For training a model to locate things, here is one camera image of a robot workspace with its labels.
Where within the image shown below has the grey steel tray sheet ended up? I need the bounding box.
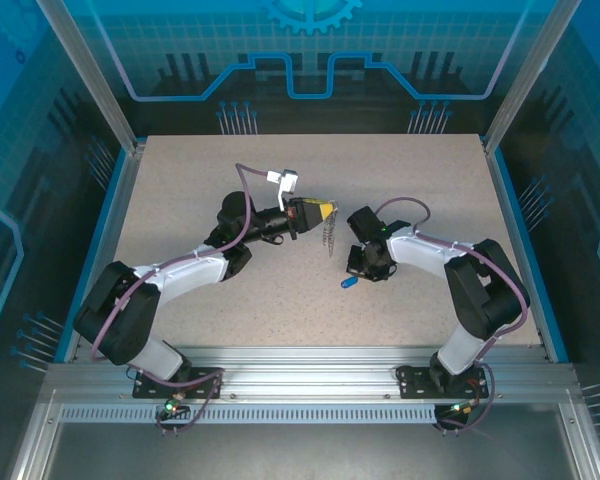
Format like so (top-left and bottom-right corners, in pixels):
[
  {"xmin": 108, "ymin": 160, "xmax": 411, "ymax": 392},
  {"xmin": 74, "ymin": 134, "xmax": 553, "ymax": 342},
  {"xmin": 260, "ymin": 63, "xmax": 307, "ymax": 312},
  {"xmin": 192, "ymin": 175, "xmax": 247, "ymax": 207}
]
[{"xmin": 44, "ymin": 422, "xmax": 579, "ymax": 480}]

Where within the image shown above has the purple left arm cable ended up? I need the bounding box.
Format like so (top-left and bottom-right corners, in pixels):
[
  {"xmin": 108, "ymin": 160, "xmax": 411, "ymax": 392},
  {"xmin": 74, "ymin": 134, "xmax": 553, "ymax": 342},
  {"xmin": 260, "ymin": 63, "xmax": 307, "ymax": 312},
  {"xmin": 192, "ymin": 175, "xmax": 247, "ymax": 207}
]
[{"xmin": 88, "ymin": 162, "xmax": 272, "ymax": 437}]

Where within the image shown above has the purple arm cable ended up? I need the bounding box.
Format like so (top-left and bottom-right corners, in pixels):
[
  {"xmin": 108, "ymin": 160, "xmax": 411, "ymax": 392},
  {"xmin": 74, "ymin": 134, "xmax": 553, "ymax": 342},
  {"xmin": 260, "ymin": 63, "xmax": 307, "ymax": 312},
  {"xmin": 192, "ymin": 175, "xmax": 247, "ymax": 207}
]
[
  {"xmin": 377, "ymin": 196, "xmax": 531, "ymax": 432},
  {"xmin": 88, "ymin": 162, "xmax": 272, "ymax": 437}
]

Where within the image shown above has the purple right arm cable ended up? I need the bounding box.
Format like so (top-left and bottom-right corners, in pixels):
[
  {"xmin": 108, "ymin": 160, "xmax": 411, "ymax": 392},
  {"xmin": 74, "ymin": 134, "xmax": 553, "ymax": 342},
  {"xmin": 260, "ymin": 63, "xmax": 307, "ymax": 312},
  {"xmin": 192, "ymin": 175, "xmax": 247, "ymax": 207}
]
[{"xmin": 377, "ymin": 196, "xmax": 531, "ymax": 432}]

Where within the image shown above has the wide aluminium frame rail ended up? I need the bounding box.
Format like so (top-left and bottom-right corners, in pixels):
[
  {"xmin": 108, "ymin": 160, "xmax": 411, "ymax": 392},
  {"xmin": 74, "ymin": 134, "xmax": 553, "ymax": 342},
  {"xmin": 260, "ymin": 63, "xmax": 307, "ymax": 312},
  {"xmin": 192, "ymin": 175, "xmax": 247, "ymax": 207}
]
[{"xmin": 44, "ymin": 343, "xmax": 579, "ymax": 406}]

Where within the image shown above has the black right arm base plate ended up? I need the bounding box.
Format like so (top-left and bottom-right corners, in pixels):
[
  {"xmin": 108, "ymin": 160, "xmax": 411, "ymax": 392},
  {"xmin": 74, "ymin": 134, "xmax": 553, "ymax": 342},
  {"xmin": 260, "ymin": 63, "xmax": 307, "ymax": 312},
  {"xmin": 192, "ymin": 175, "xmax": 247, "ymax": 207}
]
[{"xmin": 395, "ymin": 363, "xmax": 486, "ymax": 400}]

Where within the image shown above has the aluminium side rail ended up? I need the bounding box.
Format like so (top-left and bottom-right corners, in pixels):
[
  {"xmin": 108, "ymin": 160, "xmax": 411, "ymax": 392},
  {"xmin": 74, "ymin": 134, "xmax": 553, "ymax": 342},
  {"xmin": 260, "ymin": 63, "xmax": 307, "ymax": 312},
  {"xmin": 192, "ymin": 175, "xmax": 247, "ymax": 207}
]
[
  {"xmin": 62, "ymin": 144, "xmax": 149, "ymax": 364},
  {"xmin": 482, "ymin": 142, "xmax": 556, "ymax": 364}
]

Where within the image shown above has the slotted grey cable duct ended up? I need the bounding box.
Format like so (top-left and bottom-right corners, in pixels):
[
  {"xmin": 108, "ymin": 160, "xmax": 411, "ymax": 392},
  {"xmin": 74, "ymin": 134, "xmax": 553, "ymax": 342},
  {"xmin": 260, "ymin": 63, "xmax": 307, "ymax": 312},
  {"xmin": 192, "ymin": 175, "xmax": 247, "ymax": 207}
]
[{"xmin": 57, "ymin": 403, "xmax": 444, "ymax": 426}]

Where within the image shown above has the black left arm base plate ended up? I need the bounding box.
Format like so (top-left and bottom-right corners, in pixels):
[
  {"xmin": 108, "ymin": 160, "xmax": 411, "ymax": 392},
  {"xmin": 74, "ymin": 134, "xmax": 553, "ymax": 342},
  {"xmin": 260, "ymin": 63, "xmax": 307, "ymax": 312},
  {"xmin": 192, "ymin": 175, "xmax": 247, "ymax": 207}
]
[{"xmin": 131, "ymin": 366, "xmax": 226, "ymax": 401}]

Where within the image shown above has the aluminium corner post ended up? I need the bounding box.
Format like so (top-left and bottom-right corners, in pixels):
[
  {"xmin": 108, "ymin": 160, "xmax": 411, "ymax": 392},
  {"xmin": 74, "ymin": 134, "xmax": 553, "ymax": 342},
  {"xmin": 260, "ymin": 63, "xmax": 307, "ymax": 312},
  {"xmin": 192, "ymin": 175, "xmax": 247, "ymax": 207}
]
[
  {"xmin": 35, "ymin": 0, "xmax": 149, "ymax": 156},
  {"xmin": 482, "ymin": 0, "xmax": 586, "ymax": 154}
]

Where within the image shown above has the short aluminium frame leg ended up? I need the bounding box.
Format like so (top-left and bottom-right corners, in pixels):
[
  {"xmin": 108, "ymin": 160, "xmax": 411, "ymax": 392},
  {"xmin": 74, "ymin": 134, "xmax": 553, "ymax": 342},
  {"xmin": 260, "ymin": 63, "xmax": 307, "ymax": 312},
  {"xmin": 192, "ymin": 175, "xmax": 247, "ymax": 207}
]
[
  {"xmin": 7, "ymin": 389, "xmax": 64, "ymax": 480},
  {"xmin": 557, "ymin": 389, "xmax": 600, "ymax": 480}
]

